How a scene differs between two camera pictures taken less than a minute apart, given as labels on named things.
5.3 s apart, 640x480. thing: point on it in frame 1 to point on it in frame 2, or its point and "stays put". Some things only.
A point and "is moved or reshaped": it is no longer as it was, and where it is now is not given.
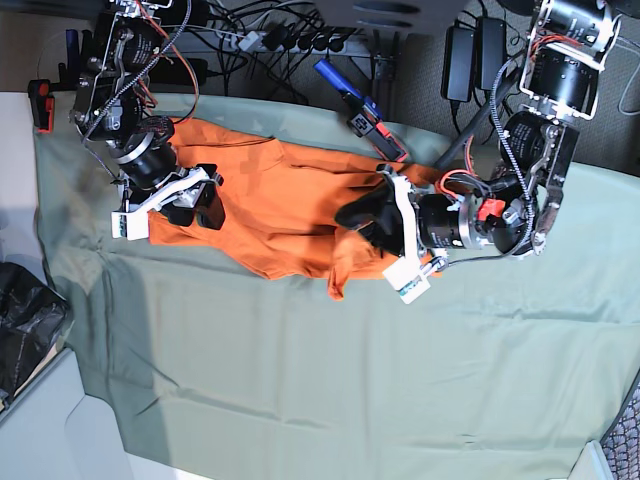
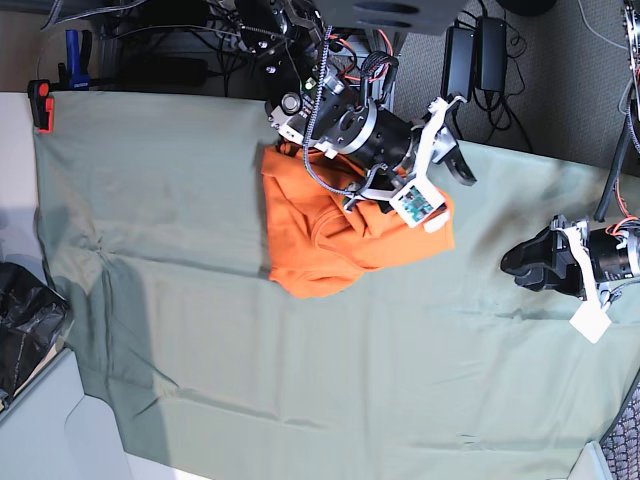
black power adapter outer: [491, 51] stays put
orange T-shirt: [281, 215] is moved or reshaped
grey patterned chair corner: [621, 444] stays put
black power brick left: [176, 71] stays put
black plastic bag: [32, 311] stays put
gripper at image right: [423, 222] to [605, 256]
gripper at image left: [153, 179] to [399, 152]
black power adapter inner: [458, 64] stays put
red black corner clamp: [42, 92] stays put
